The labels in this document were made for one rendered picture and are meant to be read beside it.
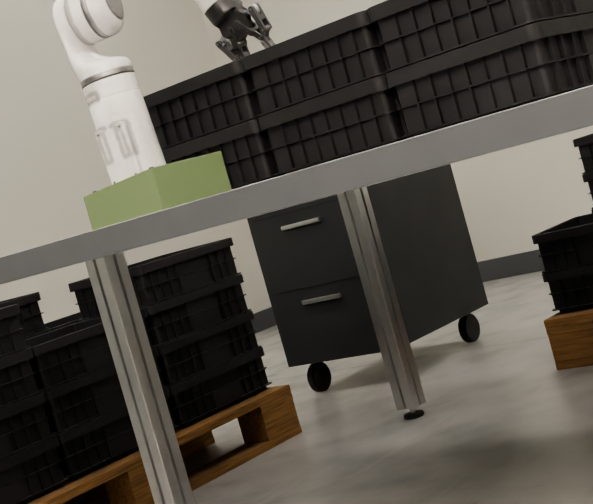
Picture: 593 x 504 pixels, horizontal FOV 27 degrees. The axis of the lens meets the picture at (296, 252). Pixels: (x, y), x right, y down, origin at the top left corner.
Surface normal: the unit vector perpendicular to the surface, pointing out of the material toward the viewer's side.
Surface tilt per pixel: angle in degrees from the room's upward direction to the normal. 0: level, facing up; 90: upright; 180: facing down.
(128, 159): 90
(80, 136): 90
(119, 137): 90
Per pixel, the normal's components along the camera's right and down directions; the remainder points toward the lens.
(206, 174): 0.76, -0.18
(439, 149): -0.59, 0.21
